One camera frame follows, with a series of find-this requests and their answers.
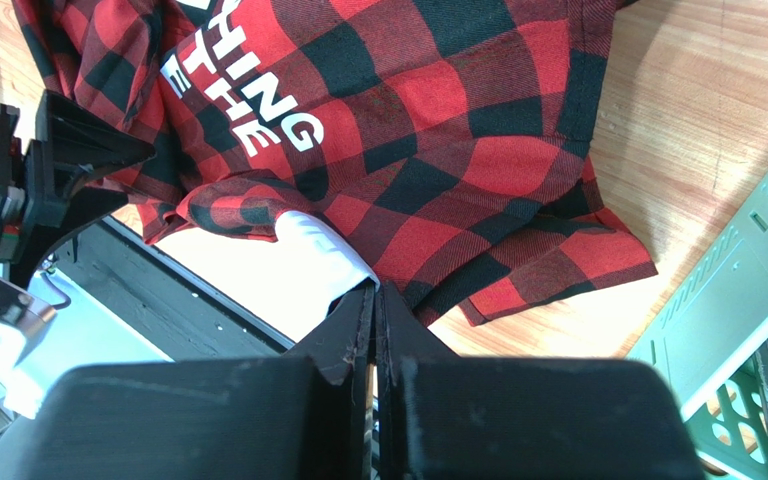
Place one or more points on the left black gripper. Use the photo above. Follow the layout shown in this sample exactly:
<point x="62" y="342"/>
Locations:
<point x="47" y="191"/>

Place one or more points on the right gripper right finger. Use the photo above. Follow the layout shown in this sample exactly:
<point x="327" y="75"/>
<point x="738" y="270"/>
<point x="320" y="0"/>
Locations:
<point x="444" y="416"/>

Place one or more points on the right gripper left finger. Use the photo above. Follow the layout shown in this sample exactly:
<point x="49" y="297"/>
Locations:
<point x="305" y="414"/>

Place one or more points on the red black plaid shirt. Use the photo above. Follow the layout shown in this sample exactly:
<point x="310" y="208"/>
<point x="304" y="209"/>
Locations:
<point x="446" y="141"/>

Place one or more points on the green file organizer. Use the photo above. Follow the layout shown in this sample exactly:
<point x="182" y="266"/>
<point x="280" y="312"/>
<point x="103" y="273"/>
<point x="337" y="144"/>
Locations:
<point x="703" y="341"/>

